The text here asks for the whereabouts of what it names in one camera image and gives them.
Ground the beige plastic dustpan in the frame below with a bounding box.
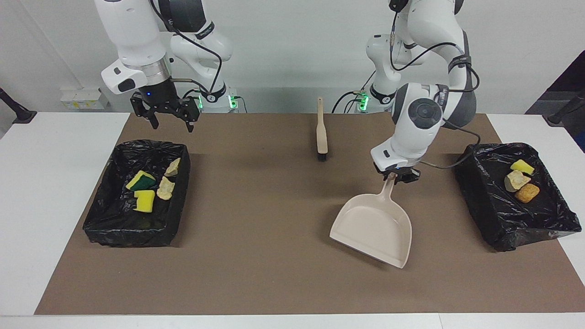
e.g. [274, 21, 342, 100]
[329, 172, 413, 270]

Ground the large yellow green sponge piece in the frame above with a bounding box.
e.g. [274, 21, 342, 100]
[126, 170, 157, 191]

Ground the beige hand brush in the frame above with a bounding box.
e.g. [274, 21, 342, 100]
[315, 97, 329, 162]

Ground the notched yellow sponge piece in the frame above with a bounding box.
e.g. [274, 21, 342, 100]
[133, 190, 156, 213]

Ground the pale torn bread chunk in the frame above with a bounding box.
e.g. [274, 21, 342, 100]
[504, 170, 532, 193]

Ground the small yellow green sponge piece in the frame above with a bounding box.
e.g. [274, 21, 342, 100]
[510, 159, 535, 175]

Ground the brown peanut shaped bread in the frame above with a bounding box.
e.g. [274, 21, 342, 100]
[515, 183, 541, 204]

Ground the black bag lined bin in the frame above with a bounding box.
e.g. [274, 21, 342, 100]
[454, 143, 582, 253]
[82, 139, 191, 249]

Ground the black stand foot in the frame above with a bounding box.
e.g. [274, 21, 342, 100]
[0, 88, 37, 125]
[548, 89, 585, 126]

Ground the brown table mat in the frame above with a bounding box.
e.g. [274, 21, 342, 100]
[34, 113, 585, 316]

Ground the dark background furniture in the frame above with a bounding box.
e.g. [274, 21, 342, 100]
[526, 50, 585, 154]

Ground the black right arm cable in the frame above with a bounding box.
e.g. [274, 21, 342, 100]
[150, 0, 223, 99]

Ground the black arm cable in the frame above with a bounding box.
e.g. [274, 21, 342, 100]
[150, 0, 223, 99]
[388, 0, 481, 170]

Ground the white wall socket box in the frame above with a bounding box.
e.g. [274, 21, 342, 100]
[60, 88, 109, 110]

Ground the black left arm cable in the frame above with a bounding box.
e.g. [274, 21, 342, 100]
[388, 0, 481, 170]

